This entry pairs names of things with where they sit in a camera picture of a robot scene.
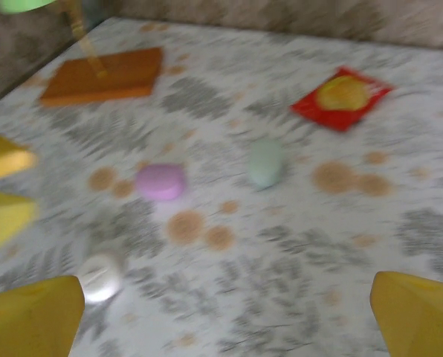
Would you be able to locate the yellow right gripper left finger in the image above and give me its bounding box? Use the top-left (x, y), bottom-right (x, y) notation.
top-left (0, 274), bottom-right (86, 357)

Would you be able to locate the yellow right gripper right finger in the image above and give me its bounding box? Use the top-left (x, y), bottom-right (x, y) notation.
top-left (369, 270), bottom-right (443, 357)

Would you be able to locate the purple round earbud case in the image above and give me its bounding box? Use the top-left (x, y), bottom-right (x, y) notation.
top-left (134, 162), bottom-right (189, 202)

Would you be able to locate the small pale green cup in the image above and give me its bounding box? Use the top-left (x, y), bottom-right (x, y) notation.
top-left (246, 138), bottom-right (285, 190)

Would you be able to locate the floral print tablecloth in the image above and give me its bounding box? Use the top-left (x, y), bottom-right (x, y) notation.
top-left (0, 16), bottom-right (443, 357)

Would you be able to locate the red snack packet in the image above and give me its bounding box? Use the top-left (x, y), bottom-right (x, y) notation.
top-left (288, 65), bottom-right (395, 133)

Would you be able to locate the gold wire rack wooden base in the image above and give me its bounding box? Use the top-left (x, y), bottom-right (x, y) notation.
top-left (39, 0), bottom-right (166, 109)

